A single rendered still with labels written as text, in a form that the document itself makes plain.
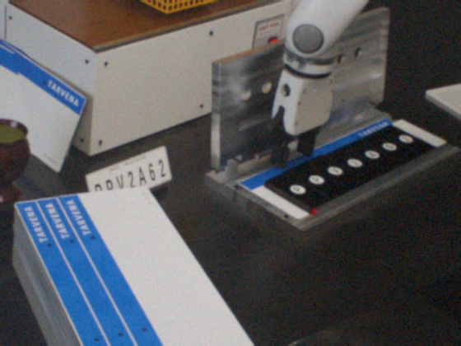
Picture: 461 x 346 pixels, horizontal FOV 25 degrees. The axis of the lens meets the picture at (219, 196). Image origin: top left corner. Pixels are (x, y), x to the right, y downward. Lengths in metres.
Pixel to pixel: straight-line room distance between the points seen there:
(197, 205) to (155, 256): 0.32
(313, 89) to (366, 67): 0.28
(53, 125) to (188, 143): 0.25
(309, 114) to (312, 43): 0.18
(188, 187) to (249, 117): 0.15
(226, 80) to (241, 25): 0.27
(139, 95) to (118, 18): 0.13
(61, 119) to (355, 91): 0.54
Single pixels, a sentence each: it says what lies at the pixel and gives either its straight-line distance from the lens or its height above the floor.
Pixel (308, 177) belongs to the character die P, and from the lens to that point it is 1.67.
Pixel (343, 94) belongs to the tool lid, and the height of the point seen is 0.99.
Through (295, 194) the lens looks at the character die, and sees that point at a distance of 1.62.
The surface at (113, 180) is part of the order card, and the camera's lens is 1.57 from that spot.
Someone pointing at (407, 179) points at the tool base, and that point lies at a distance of 1.76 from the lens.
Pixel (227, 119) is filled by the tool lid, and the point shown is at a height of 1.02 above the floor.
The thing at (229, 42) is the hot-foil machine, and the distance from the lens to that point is 1.84.
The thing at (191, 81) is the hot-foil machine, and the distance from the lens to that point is 1.80.
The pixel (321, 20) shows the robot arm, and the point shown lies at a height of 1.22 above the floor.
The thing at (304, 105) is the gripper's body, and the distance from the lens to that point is 1.64.
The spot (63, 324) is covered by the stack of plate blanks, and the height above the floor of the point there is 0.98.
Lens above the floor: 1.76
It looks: 31 degrees down
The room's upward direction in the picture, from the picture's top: 8 degrees clockwise
